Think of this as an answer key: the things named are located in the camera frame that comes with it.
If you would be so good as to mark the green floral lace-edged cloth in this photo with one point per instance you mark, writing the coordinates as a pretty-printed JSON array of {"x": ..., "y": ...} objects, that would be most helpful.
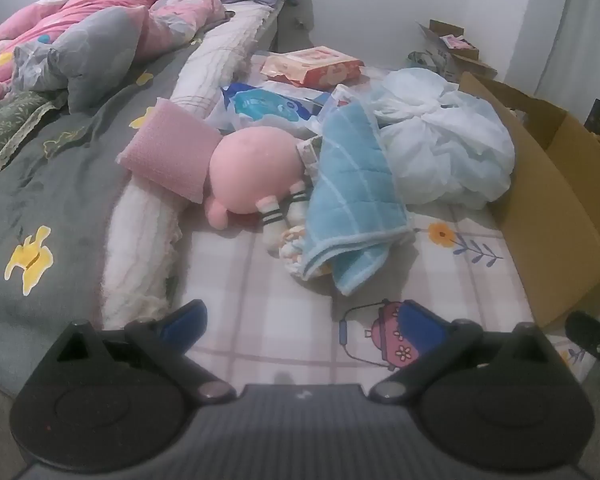
[{"x": 10, "y": 125}]

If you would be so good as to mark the grey-green paper bag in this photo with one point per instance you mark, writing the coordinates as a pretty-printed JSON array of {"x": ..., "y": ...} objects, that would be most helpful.
[{"x": 427, "y": 62}]

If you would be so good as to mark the pink packet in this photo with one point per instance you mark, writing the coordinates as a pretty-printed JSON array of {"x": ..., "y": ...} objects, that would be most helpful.
[{"x": 455, "y": 41}]

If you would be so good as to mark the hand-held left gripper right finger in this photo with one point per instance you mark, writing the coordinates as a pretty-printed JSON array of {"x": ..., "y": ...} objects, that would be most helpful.
[{"x": 415, "y": 317}]

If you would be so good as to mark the pink plush doll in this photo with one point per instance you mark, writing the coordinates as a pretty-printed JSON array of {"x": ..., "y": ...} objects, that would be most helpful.
[{"x": 255, "y": 165}]

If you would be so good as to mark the pale translucent plastic bag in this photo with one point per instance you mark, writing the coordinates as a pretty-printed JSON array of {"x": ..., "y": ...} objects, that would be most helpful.
[{"x": 440, "y": 145}]

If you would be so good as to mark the blue tissue pack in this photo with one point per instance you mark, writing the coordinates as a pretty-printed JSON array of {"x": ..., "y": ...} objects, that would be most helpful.
[{"x": 265, "y": 105}]

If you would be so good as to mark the grey bedsheet with yellow prints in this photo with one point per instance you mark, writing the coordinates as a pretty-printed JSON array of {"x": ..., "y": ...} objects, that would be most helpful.
[{"x": 55, "y": 185}]

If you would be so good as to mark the plaid flower-print mat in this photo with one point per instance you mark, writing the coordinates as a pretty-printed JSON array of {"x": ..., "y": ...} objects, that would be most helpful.
[{"x": 280, "y": 310}]

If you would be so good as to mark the red wet wipes pack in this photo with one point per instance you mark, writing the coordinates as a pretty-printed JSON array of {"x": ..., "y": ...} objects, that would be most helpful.
[{"x": 315, "y": 62}]

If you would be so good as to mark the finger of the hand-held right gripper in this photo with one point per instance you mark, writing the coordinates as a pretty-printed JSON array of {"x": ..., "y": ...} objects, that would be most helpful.
[{"x": 587, "y": 335}]

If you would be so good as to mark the white orange patterned cloth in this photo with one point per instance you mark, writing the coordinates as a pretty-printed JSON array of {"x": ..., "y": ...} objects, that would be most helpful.
[{"x": 290, "y": 250}]

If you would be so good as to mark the large cardboard box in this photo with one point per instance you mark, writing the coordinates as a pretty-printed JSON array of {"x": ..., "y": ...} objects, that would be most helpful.
[{"x": 545, "y": 200}]

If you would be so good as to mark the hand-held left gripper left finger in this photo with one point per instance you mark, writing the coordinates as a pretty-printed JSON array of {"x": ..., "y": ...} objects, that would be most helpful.
[{"x": 180, "y": 317}]

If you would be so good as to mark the blue towel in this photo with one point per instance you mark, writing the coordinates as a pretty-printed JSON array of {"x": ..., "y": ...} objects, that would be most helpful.
[{"x": 350, "y": 185}]

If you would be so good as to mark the small open cardboard box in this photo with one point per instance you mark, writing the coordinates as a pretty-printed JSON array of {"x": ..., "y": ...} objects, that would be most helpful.
[{"x": 467, "y": 62}]

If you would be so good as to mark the pink waffle cloth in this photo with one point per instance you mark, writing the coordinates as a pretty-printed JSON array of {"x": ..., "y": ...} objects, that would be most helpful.
[{"x": 170, "y": 150}]

